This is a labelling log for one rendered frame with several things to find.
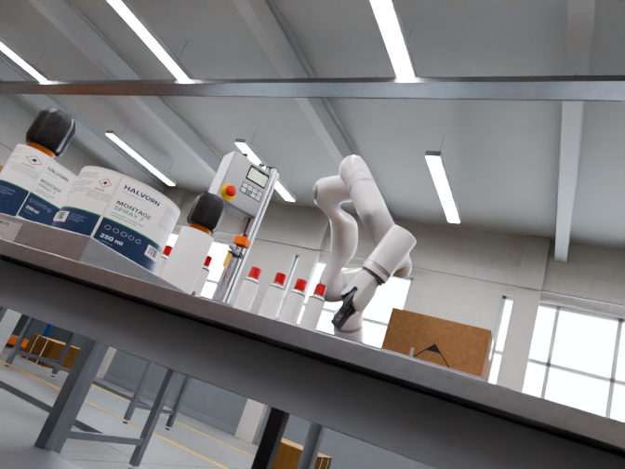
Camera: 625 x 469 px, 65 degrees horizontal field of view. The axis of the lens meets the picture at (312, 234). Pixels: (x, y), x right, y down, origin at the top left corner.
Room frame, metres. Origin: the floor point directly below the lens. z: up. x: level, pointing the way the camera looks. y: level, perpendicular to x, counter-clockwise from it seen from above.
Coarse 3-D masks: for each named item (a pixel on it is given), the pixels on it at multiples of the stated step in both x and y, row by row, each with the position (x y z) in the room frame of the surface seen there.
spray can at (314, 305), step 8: (320, 288) 1.39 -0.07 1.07; (312, 296) 1.38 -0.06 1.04; (320, 296) 1.39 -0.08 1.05; (312, 304) 1.38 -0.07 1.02; (320, 304) 1.38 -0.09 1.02; (304, 312) 1.39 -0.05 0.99; (312, 312) 1.38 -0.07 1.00; (320, 312) 1.39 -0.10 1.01; (304, 320) 1.38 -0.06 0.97; (312, 320) 1.38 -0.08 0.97; (312, 328) 1.38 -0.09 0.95
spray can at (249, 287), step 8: (256, 272) 1.47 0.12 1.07; (248, 280) 1.47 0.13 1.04; (256, 280) 1.47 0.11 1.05; (240, 288) 1.48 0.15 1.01; (248, 288) 1.46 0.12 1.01; (256, 288) 1.48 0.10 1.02; (240, 296) 1.47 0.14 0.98; (248, 296) 1.47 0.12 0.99; (240, 304) 1.46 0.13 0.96; (248, 304) 1.47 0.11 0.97
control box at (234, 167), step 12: (228, 156) 1.62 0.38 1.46; (240, 156) 1.59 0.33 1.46; (228, 168) 1.58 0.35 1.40; (240, 168) 1.60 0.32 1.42; (216, 180) 1.63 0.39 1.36; (228, 180) 1.58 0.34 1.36; (240, 180) 1.60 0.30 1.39; (216, 192) 1.59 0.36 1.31; (240, 192) 1.61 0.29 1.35; (264, 192) 1.66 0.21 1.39; (228, 204) 1.61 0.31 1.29; (240, 204) 1.62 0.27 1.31; (252, 204) 1.64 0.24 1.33; (240, 216) 1.68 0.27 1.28; (252, 216) 1.65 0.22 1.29
